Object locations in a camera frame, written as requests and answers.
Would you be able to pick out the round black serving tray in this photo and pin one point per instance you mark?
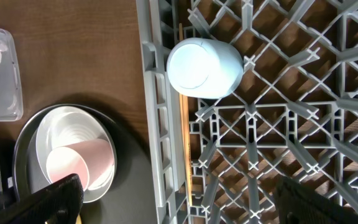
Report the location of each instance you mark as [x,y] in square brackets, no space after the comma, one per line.
[130,198]

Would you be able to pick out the grey dishwasher rack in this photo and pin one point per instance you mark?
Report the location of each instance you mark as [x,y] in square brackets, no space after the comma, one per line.
[294,113]

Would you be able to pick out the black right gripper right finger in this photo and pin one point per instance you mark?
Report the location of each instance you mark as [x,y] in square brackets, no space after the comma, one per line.
[297,204]

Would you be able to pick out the white round plate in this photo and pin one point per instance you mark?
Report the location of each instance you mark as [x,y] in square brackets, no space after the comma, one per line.
[66,125]

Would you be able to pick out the light blue plastic cup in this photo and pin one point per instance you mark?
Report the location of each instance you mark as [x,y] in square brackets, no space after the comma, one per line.
[204,68]

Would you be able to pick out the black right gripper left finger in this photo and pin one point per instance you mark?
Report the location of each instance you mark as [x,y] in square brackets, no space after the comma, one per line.
[59,202]

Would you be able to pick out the clear plastic waste bin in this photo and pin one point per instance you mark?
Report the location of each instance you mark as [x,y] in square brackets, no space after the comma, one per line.
[11,100]

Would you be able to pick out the wooden chopstick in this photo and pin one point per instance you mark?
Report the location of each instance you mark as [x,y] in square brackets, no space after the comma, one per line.
[185,128]

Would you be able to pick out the pink plastic cup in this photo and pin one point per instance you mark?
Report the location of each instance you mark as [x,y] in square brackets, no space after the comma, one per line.
[91,160]

